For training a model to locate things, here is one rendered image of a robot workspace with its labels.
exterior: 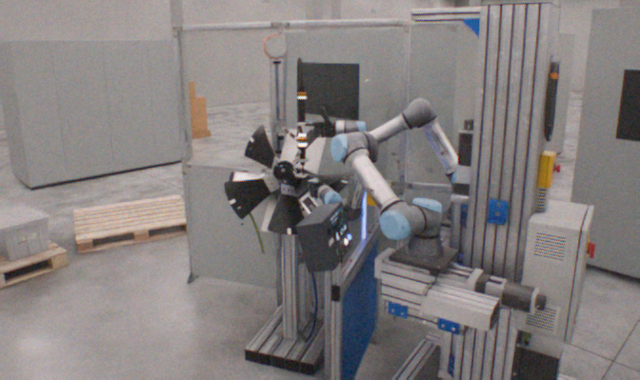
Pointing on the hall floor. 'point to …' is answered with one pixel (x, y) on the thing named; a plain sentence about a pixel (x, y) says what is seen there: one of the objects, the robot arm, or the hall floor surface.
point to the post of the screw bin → (327, 325)
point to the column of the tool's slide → (274, 153)
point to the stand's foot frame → (274, 348)
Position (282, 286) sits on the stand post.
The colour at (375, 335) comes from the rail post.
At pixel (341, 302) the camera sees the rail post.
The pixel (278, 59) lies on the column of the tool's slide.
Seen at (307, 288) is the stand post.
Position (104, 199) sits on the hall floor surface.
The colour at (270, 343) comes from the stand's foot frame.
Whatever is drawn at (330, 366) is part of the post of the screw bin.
